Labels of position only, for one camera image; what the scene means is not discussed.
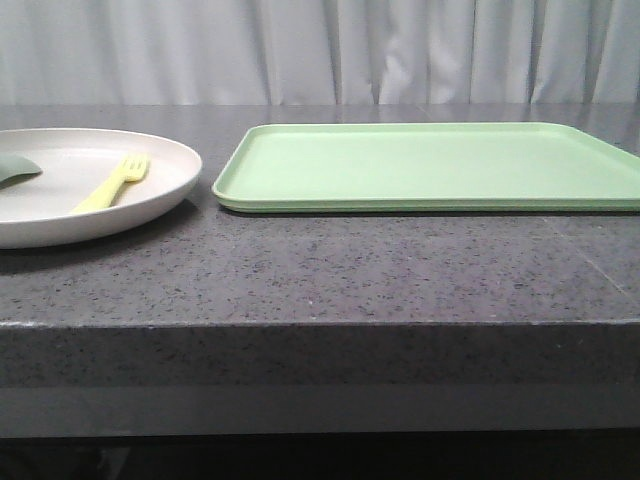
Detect light green serving tray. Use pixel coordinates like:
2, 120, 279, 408
212, 122, 639, 213

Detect white curtain backdrop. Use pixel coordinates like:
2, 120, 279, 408
1, 1, 639, 106

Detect yellow plastic fork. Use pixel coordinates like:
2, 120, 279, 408
71, 154, 149, 214

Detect green plastic spoon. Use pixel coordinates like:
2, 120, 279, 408
1, 154, 43, 188

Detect white round plate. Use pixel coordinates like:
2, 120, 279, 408
1, 128, 202, 249

